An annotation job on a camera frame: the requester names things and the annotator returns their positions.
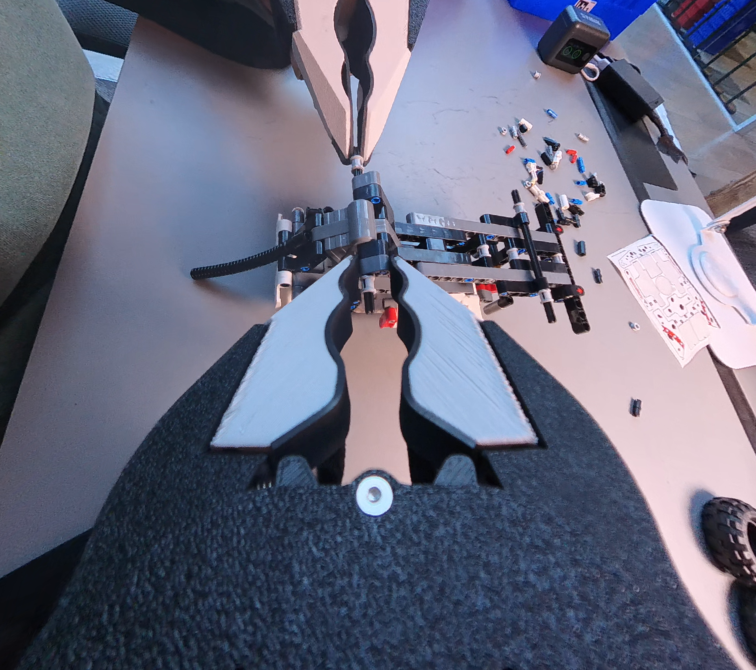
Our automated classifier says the black box device green display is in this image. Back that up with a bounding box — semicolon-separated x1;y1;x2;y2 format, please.
536;0;611;74

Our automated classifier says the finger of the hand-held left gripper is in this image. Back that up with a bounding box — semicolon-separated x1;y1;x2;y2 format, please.
286;0;353;163
359;0;414;158

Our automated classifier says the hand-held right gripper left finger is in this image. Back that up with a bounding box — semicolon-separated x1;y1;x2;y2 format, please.
210;255;356;449

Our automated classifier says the grey upholstered chair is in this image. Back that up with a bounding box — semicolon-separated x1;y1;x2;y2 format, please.
12;0;139;104

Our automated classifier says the white book stand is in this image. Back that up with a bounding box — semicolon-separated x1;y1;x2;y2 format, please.
641;199;756;371

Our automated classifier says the white sticker sheet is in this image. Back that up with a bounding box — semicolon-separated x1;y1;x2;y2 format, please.
607;234;721;368

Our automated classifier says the black toy tyre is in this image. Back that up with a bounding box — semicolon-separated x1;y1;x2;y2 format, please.
731;580;756;646
701;497;756;583

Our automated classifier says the black power adapter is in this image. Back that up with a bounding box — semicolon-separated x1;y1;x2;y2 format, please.
598;58;665;121

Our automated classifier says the pile of small toy parts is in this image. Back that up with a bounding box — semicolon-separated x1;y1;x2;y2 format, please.
496;106;609;228

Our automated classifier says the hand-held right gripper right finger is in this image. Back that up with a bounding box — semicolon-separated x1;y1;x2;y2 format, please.
391;256;539;449

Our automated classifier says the toy truck chassis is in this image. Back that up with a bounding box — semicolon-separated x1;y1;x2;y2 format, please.
190;153;593;335

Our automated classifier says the grey desk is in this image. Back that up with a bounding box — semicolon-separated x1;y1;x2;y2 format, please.
0;0;756;670

